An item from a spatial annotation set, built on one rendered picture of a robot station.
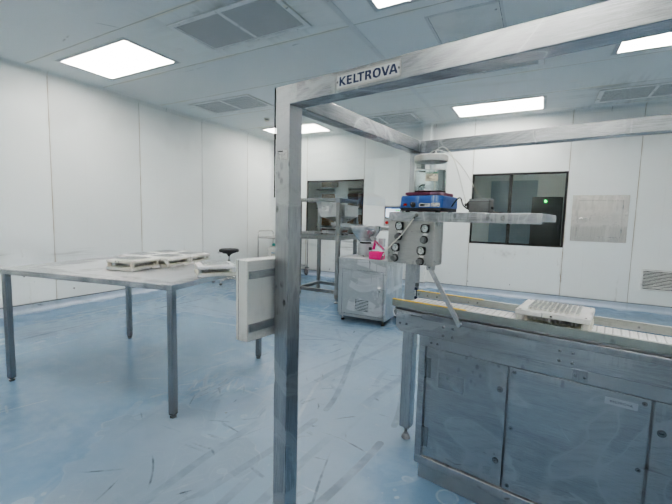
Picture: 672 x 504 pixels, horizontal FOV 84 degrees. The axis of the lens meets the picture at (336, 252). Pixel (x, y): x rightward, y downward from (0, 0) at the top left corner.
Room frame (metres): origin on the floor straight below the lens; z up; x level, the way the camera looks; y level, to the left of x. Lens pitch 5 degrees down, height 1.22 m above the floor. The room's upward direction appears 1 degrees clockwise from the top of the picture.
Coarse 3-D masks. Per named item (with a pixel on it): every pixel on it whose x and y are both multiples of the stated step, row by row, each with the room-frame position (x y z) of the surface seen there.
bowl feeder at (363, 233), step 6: (354, 228) 4.50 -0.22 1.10; (360, 228) 4.44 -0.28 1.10; (366, 228) 4.42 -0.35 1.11; (372, 228) 4.43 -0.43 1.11; (354, 234) 4.58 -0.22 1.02; (360, 234) 4.47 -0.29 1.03; (366, 234) 4.45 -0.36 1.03; (372, 234) 4.47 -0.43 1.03; (360, 240) 4.54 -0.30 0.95; (366, 240) 4.51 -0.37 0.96; (384, 240) 4.41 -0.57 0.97; (360, 246) 4.53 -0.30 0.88; (366, 246) 4.51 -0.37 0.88; (372, 246) 4.56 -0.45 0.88; (384, 246) 4.41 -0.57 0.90; (360, 252) 4.53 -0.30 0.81; (366, 252) 4.51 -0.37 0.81
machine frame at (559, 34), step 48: (624, 0) 0.70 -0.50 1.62; (432, 48) 0.91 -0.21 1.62; (480, 48) 0.84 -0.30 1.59; (528, 48) 0.79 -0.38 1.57; (576, 48) 0.77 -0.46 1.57; (288, 96) 1.18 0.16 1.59; (336, 96) 1.10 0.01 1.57; (288, 144) 1.18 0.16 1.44; (432, 144) 1.92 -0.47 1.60; (480, 144) 1.78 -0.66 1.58; (528, 144) 1.69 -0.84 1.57; (288, 192) 1.18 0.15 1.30; (288, 240) 1.18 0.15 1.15; (288, 288) 1.18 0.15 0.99; (288, 336) 1.18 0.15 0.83; (288, 384) 1.19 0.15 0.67; (288, 432) 1.19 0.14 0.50; (288, 480) 1.19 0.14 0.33
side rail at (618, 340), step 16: (400, 304) 1.69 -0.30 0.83; (416, 304) 1.64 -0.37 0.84; (480, 320) 1.48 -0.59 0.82; (496, 320) 1.44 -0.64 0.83; (512, 320) 1.41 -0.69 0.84; (528, 320) 1.39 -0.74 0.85; (576, 336) 1.28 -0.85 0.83; (592, 336) 1.25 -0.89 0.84; (608, 336) 1.23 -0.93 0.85; (624, 336) 1.21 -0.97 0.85
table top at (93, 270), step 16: (112, 256) 3.42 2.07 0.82; (0, 272) 2.54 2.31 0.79; (16, 272) 2.49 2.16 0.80; (32, 272) 2.45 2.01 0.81; (48, 272) 2.44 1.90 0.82; (64, 272) 2.45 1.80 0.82; (80, 272) 2.47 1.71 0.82; (96, 272) 2.49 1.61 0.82; (112, 272) 2.50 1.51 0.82; (128, 272) 2.52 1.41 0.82; (144, 272) 2.53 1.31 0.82; (160, 272) 2.55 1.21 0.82; (176, 272) 2.57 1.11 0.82; (192, 272) 2.59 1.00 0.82; (160, 288) 2.12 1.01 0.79; (176, 288) 2.14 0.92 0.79
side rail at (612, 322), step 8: (424, 296) 1.91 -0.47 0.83; (432, 296) 1.88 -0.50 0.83; (440, 296) 1.86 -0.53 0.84; (448, 296) 1.83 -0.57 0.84; (456, 296) 1.81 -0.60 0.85; (472, 304) 1.76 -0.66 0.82; (480, 304) 1.74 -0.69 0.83; (488, 304) 1.72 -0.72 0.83; (496, 304) 1.70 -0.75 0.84; (504, 304) 1.68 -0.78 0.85; (512, 304) 1.66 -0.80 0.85; (600, 320) 1.46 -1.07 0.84; (608, 320) 1.45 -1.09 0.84; (616, 320) 1.43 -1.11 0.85; (624, 320) 1.42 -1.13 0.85; (624, 328) 1.42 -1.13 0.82; (632, 328) 1.40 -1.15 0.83; (640, 328) 1.39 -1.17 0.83; (648, 328) 1.38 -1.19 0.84; (656, 328) 1.36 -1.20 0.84; (664, 328) 1.35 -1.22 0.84
